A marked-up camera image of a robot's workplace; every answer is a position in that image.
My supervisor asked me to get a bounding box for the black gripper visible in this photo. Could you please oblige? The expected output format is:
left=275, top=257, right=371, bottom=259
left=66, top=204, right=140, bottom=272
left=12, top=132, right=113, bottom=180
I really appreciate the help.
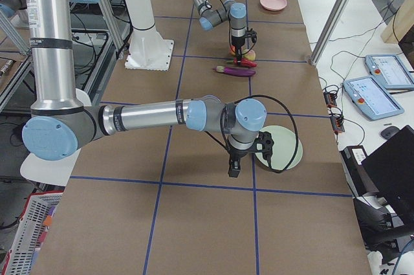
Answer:
left=228, top=144, right=250, bottom=177
left=230, top=36, right=245, bottom=66

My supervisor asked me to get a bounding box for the red chili pepper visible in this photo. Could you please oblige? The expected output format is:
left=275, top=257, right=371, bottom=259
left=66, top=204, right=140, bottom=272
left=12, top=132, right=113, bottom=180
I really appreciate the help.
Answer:
left=226, top=58, right=257, bottom=68

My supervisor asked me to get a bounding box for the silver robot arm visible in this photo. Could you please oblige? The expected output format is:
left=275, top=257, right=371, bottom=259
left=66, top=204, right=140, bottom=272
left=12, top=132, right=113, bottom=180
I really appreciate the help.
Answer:
left=22, top=0, right=274, bottom=177
left=193, top=0, right=248, bottom=66

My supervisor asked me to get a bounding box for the green pink peach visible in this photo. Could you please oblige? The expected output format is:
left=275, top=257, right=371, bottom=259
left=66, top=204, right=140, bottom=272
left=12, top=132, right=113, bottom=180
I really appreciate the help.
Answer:
left=243, top=49, right=256, bottom=61

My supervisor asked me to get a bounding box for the purple eggplant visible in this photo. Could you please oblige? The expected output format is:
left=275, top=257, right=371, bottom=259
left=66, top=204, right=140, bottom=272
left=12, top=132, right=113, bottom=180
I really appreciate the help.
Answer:
left=213, top=65, right=256, bottom=77

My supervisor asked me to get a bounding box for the light green plate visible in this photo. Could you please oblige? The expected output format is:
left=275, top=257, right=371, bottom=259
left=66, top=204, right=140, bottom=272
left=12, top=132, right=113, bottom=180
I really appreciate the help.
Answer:
left=255, top=126, right=303, bottom=170

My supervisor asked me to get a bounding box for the pink plate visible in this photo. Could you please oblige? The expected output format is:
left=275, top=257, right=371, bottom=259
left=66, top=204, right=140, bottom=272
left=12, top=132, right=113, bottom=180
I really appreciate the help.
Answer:
left=259, top=0, right=288, bottom=12

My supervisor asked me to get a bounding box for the orange terminal block strip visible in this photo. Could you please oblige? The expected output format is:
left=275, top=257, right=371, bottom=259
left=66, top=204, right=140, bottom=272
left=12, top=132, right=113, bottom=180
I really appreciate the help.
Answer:
left=323, top=89, right=345, bottom=135

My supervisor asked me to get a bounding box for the near teach pendant tablet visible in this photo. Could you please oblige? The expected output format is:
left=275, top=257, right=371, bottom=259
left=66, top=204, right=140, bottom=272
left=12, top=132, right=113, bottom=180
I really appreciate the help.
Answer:
left=343, top=76, right=404, bottom=120

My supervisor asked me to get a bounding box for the teach pendant tablet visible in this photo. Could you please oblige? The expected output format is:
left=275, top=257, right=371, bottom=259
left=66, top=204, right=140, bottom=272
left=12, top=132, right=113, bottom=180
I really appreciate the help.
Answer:
left=365, top=54, right=413, bottom=90
left=343, top=76, right=404, bottom=120

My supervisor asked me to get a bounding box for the far teach pendant tablet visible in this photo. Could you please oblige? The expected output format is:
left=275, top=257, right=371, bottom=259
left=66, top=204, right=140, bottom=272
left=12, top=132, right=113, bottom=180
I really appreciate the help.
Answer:
left=365, top=54, right=413, bottom=90

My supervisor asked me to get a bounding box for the black laptop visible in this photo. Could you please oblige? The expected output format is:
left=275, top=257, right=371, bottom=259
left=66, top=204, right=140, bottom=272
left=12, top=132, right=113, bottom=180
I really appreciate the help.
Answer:
left=362, top=125, right=413, bottom=224

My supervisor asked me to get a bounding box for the black computer mouse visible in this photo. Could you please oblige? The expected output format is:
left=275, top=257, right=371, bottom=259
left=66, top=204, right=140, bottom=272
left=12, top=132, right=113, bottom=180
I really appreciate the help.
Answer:
left=380, top=126, right=400, bottom=140

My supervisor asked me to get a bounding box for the white perforated basket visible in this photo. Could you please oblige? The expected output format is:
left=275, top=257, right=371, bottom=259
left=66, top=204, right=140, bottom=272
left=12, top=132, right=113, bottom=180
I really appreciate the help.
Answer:
left=2, top=191, right=63, bottom=274

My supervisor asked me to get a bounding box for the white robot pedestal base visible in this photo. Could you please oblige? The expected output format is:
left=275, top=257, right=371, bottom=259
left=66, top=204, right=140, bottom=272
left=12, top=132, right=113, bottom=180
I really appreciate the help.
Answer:
left=125, top=0, right=174, bottom=71

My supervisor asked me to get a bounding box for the aluminium frame post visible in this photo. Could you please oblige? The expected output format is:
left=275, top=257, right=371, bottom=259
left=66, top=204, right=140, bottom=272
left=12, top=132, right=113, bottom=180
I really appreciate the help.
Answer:
left=309, top=0, right=349, bottom=66

